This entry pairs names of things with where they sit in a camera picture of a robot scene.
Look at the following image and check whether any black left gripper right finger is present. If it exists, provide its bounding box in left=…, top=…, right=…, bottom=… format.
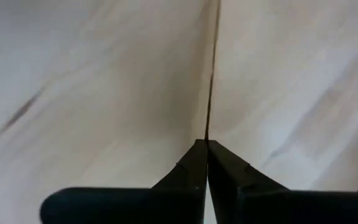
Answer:
left=208, top=139, right=358, bottom=224

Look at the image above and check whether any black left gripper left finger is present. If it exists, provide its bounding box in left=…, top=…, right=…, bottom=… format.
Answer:
left=39, top=139, right=209, bottom=224

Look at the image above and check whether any gold knife green handle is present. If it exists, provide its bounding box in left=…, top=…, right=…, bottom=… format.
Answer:
left=204, top=0, right=222, bottom=141

